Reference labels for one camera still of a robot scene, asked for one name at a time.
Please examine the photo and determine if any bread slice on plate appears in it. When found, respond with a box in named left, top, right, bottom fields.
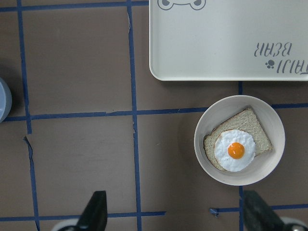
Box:
left=203, top=108, right=273, bottom=172

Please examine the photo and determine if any blue bowl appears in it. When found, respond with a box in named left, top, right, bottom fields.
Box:
left=0, top=78, right=12, bottom=122

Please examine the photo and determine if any cream bear tray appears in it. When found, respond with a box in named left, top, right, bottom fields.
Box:
left=149, top=0, right=308, bottom=81

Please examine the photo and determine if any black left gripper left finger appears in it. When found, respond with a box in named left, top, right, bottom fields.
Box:
left=76, top=191, right=108, bottom=231

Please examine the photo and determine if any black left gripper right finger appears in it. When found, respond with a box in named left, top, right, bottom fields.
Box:
left=243, top=190, right=284, bottom=231

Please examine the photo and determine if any cream round plate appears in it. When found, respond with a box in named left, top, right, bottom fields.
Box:
left=194, top=95, right=285, bottom=186

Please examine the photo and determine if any fried egg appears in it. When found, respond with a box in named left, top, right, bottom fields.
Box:
left=214, top=129, right=256, bottom=172

